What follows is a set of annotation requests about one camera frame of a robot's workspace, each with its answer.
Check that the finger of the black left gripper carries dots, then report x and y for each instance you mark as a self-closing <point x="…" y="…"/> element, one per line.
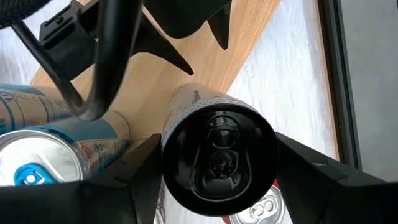
<point x="155" y="43"/>
<point x="222" y="29"/>

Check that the red Fanta strawberry can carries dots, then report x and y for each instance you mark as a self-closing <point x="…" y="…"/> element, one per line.
<point x="261" y="211"/>

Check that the blue silver Red Bull can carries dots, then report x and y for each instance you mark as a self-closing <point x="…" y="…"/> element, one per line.
<point x="40" y="155"/>
<point x="28" y="105"/>

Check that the dark slim can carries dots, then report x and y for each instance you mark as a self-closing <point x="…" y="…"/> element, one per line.
<point x="217" y="161"/>

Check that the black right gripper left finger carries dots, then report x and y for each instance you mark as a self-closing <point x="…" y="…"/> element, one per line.
<point x="93" y="205"/>

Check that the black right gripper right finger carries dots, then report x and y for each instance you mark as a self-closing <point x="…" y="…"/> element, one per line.
<point x="335" y="202"/>

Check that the black metal table frame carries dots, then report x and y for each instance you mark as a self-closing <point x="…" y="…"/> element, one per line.
<point x="339" y="77"/>

